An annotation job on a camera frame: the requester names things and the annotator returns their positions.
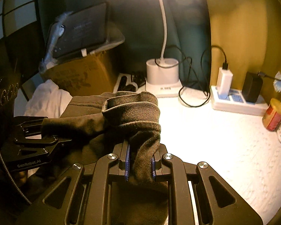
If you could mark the red tin can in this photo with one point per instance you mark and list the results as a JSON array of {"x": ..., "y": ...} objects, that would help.
[{"x": 272, "y": 115}]

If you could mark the tablet with dark screen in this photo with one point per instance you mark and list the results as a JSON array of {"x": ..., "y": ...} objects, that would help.
[{"x": 88, "y": 29}]

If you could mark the brown cardboard box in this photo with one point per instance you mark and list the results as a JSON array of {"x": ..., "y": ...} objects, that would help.
[{"x": 84, "y": 76}]

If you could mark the yellow curtain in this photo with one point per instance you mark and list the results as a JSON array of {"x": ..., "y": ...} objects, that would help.
[{"x": 249, "y": 31}]

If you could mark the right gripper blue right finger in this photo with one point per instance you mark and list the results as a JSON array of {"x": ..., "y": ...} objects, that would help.
[{"x": 156, "y": 162}]

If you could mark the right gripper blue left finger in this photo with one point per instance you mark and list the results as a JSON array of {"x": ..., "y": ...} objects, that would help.
[{"x": 124, "y": 161}]

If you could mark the black clips bundle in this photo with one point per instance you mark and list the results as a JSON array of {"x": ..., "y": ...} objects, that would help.
[{"x": 133, "y": 82}]

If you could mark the white folded garment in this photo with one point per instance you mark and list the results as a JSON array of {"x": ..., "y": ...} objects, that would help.
[{"x": 48, "y": 100}]

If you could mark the teal curtain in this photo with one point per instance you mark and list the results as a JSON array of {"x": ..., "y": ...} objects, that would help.
[{"x": 140, "y": 21}]

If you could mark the white desk lamp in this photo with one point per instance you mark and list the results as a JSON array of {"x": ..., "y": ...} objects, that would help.
[{"x": 163, "y": 73}]

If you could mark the white textured table cloth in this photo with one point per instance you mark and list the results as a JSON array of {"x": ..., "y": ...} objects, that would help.
[{"x": 223, "y": 146}]

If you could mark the white usb charger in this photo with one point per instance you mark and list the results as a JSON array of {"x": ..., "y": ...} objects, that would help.
[{"x": 224, "y": 80}]

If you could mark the brown t-shirt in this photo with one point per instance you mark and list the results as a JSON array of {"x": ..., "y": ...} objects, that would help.
[{"x": 95, "y": 124}]

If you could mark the white power strip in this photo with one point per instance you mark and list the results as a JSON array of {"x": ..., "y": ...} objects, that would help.
[{"x": 236, "y": 103}]

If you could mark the black power adapter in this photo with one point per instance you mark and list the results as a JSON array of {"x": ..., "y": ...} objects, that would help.
[{"x": 252, "y": 87}]

